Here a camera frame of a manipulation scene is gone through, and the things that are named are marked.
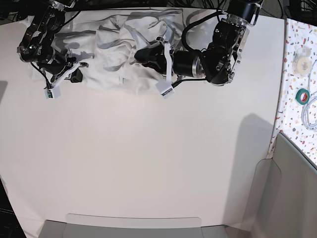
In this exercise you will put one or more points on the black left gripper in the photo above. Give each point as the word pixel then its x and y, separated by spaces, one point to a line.
pixel 184 63

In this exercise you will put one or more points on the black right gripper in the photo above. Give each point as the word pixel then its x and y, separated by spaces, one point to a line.
pixel 58 65

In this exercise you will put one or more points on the white t-shirt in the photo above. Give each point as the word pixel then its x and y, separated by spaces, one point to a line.
pixel 108 39

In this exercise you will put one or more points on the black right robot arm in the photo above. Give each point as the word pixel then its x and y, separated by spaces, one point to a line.
pixel 36 45

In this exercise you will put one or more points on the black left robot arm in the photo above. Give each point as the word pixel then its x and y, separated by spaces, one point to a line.
pixel 215 64

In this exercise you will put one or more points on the clear tape dispenser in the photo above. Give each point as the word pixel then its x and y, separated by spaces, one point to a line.
pixel 302 63

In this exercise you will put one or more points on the terrazzo pattern side surface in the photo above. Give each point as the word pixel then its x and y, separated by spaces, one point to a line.
pixel 298 122

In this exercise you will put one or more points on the green tape roll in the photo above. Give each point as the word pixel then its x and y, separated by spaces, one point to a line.
pixel 302 96

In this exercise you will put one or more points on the grey chair right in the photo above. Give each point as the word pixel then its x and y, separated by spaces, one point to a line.
pixel 282 202

